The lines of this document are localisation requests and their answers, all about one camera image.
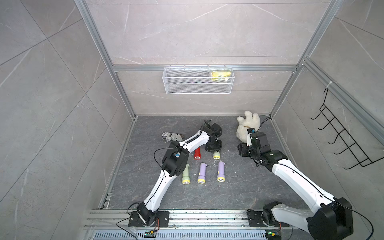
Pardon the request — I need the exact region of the red flashlight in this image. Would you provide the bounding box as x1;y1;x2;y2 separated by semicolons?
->
194;148;201;160

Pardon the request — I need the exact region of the purple flashlight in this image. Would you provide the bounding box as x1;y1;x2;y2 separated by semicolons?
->
198;163;207;184
217;161;226;182

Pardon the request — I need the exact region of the black wire hook rack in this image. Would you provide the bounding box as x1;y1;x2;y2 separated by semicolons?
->
311;88;384;170

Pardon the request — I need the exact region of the white wire mesh basket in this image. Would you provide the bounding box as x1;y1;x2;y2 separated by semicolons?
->
162;67;235;95

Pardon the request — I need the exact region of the yellow item in basket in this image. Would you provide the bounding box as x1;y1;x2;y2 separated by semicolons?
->
209;71;232;81

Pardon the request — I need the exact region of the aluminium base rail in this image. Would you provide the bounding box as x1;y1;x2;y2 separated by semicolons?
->
80;210;301;240

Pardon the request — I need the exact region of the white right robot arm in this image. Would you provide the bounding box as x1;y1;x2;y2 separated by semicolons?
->
238;128;354;240

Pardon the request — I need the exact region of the purple flashlight right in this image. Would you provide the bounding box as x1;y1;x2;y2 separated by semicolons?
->
217;161;226;182

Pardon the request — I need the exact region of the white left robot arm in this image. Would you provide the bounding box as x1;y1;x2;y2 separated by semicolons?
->
137;120;223;227

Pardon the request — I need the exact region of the white plush toy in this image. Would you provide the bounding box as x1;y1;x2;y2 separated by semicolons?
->
236;111;261;143

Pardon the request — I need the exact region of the green flashlight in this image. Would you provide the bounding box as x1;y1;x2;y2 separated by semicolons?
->
182;164;191;185
213;152;221;160

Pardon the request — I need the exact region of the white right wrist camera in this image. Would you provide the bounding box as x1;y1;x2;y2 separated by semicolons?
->
246;128;256;147

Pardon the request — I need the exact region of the purple flashlight middle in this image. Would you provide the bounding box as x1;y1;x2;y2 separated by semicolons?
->
198;163;207;184

